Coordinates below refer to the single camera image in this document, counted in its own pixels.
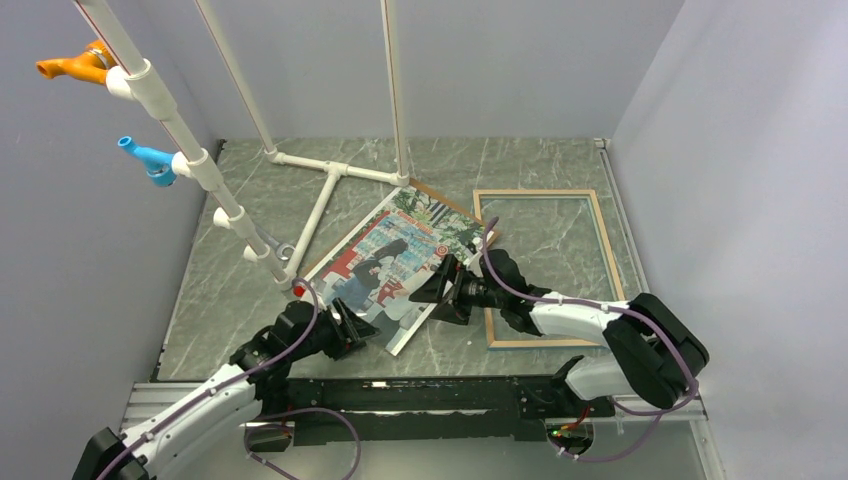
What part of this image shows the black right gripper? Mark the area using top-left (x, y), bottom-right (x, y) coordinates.
top-left (409, 254), bottom-right (506, 325)

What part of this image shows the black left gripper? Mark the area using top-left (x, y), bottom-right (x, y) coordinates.
top-left (289, 297), bottom-right (380, 361)

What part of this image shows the colourful photo poster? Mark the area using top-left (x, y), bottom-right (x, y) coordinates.
top-left (304, 186), bottom-right (488, 358)

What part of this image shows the wooden picture frame with glass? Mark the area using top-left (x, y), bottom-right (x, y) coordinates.
top-left (472, 188), bottom-right (627, 349)

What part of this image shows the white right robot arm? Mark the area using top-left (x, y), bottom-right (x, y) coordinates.
top-left (410, 249), bottom-right (709, 415)

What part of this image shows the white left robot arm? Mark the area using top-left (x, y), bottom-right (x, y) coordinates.
top-left (73, 300), bottom-right (380, 479)

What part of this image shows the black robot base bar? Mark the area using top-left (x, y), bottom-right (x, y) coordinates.
top-left (261, 375), bottom-right (614, 441)

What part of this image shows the grey metal wrench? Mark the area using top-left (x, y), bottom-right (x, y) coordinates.
top-left (255, 224), bottom-right (295, 262)

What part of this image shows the blue plastic hook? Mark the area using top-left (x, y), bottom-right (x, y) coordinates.
top-left (117, 136), bottom-right (177, 187)

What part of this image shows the white PVC pipe rack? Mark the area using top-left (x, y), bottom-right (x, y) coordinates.
top-left (71, 0), bottom-right (412, 293)

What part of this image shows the orange plastic hook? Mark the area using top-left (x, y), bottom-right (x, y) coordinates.
top-left (35, 40), bottom-right (117, 85)

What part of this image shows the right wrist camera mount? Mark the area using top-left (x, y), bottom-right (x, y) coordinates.
top-left (464, 252), bottom-right (482, 277)

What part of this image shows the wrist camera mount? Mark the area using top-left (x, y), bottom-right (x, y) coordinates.
top-left (291, 278), bottom-right (326, 311)
top-left (464, 252), bottom-right (482, 277)

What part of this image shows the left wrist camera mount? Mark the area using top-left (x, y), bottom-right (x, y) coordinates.
top-left (291, 278), bottom-right (326, 311)

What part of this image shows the wooden frame backing board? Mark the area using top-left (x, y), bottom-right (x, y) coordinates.
top-left (301, 177), bottom-right (501, 280)

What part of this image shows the aluminium rail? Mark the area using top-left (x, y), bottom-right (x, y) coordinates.
top-left (120, 377), bottom-right (708, 430)

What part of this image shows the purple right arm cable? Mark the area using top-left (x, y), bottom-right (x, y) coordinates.
top-left (480, 217), bottom-right (700, 464)

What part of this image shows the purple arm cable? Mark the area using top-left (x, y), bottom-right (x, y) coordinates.
top-left (95, 278), bottom-right (362, 480)
top-left (480, 217), bottom-right (700, 464)

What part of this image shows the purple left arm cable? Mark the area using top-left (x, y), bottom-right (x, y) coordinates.
top-left (95, 278), bottom-right (362, 480)

